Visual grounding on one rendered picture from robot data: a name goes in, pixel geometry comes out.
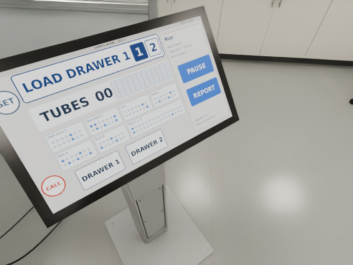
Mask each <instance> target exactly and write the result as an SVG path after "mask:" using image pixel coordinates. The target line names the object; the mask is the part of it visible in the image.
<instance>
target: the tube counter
mask: <svg viewBox="0 0 353 265"><path fill-rule="evenodd" d="M173 78H174V77H173V73H172V71H171V68H170V65H169V63H168V60H166V61H163V62H161V63H158V64H155V65H152V66H149V67H146V68H144V69H141V70H138V71H136V72H133V73H129V74H127V75H124V76H121V77H118V78H115V79H113V80H110V81H107V82H105V83H102V84H99V85H96V86H93V87H90V89H91V91H92V94H93V96H94V98H95V100H96V102H97V104H98V106H99V108H101V107H103V106H106V105H108V104H111V103H114V102H116V101H119V100H121V99H124V98H126V97H129V96H131V95H134V94H136V93H139V92H141V91H144V90H146V89H149V88H151V87H154V86H156V85H159V84H161V83H164V82H166V81H168V80H171V79H173Z"/></svg>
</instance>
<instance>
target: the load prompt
mask: <svg viewBox="0 0 353 265"><path fill-rule="evenodd" d="M164 56H165V52H164V50H163V47H162V44H161V42H160V39H159V36H158V33H156V34H152V35H149V36H145V37H141V38H138V39H135V40H131V41H128V42H125V43H122V44H118V45H114V46H111V47H107V48H104V49H101V50H97V51H95V52H91V53H87V54H84V55H80V56H77V57H74V58H70V59H67V60H63V61H60V62H57V63H53V64H50V65H46V66H43V67H40V68H36V69H32V70H29V71H26V72H23V73H19V74H16V75H12V76H9V77H10V79H11V81H12V83H13V85H14V86H15V88H16V90H17V92H18V94H19V95H20V97H21V99H22V101H23V103H24V104H28V103H31V102H33V101H36V100H39V99H42V98H45V97H48V96H51V95H54V94H57V93H60V92H62V91H65V90H68V89H71V88H74V87H77V86H80V85H83V84H86V83H89V82H91V81H94V80H97V79H100V78H103V77H106V76H109V75H112V74H115V73H118V72H120V71H123V70H126V69H129V68H132V67H135V66H138V65H141V64H144V63H147V62H149V61H152V60H155V59H158V58H161V57H164Z"/></svg>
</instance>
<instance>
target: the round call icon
mask: <svg viewBox="0 0 353 265"><path fill-rule="evenodd" d="M36 183H37V185H38V187H39V189H40V190H41V192H42V194H43V195H44V197H45V199H46V200H47V201H50V200H52V199H54V198H56V197H58V196H60V195H61V194H63V193H65V192H67V191H69V190H70V188H69V186H68V184H67V182H66V181H65V179H64V177H63V175H62V173H61V172H60V171H58V172H56V173H54V174H51V175H49V176H47V177H45V178H43V179H41V180H39V181H37V182H36Z"/></svg>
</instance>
